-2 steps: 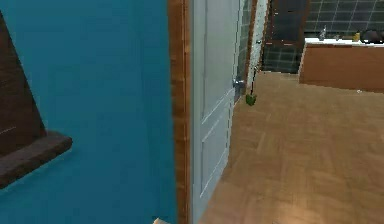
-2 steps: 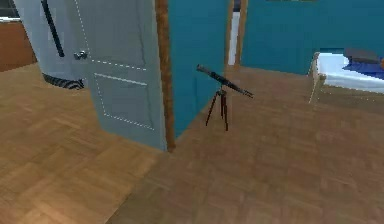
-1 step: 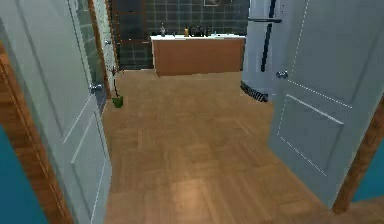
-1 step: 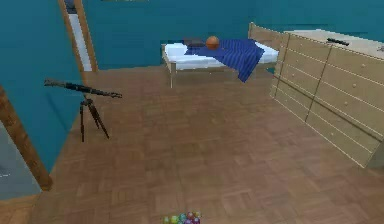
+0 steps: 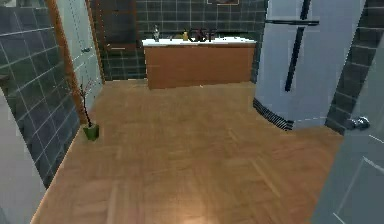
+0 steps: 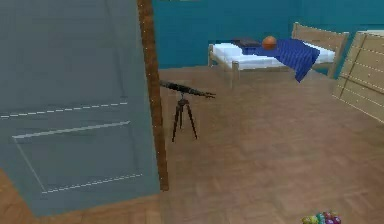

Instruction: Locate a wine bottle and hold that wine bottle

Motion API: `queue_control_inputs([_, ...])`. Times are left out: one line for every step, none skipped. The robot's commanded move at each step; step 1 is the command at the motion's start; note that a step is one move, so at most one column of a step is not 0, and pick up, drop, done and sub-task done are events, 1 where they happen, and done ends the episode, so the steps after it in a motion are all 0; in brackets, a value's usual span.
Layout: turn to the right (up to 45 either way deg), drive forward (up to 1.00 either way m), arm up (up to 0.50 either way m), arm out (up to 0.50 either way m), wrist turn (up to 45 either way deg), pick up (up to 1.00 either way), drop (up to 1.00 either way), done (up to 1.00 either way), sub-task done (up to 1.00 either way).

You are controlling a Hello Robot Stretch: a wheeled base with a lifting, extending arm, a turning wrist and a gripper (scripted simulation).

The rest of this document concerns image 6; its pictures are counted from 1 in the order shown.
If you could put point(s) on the light wooden chest of drawers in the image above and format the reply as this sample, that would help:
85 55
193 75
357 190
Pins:
363 73

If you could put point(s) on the multicoloured round object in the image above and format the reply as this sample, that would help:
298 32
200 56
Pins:
321 218

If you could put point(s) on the wooden bed white mattress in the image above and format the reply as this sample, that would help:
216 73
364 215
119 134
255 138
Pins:
233 56

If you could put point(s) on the grey room door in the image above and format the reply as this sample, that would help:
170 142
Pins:
76 100

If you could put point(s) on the black telescope on tripod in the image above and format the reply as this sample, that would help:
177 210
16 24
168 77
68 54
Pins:
181 110

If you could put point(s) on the blue striped blanket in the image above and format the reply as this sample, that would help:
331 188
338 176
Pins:
293 55

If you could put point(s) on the orange basketball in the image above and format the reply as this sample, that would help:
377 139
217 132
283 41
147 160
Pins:
269 42

